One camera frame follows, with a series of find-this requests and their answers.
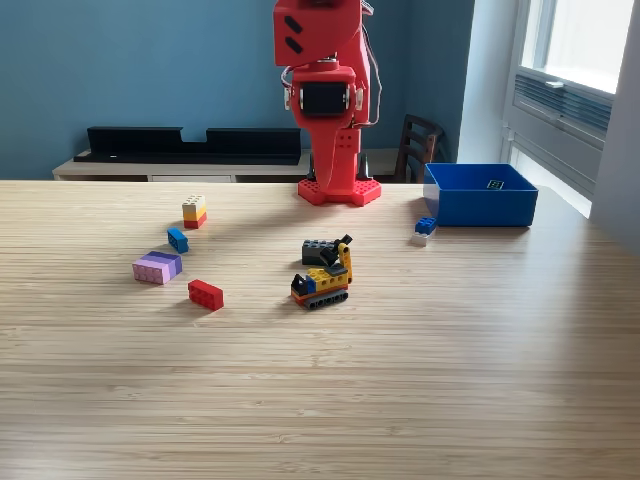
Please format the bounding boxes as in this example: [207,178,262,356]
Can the blue plastic bin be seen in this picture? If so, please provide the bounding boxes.
[423,162,540,228]

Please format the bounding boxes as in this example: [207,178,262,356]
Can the dark wooden chair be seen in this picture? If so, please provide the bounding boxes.
[392,113,446,184]

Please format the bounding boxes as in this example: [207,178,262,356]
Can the dark grey brick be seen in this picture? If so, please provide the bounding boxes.
[301,238,337,267]

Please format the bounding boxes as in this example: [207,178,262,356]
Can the pale wooden sideboard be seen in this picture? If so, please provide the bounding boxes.
[52,147,401,183]

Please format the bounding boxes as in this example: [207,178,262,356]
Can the blue and white brick stack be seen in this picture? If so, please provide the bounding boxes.
[410,216,438,247]

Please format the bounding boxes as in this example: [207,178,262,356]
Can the beige yellow red brick stack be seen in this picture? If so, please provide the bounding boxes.
[181,194,208,230]

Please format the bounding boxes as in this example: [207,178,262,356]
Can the yellow toy digger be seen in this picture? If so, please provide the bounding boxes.
[290,232,355,312]

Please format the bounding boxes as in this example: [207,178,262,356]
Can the small blue brick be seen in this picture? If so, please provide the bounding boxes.
[166,227,190,254]

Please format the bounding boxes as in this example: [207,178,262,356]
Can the pink and purple brick stack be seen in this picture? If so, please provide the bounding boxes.
[131,250,183,286]

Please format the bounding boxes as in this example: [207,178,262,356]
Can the grey window vent grille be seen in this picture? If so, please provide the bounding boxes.
[513,73,614,146]

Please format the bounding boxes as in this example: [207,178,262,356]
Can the white window frame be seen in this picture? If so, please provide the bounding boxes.
[518,0,636,95]

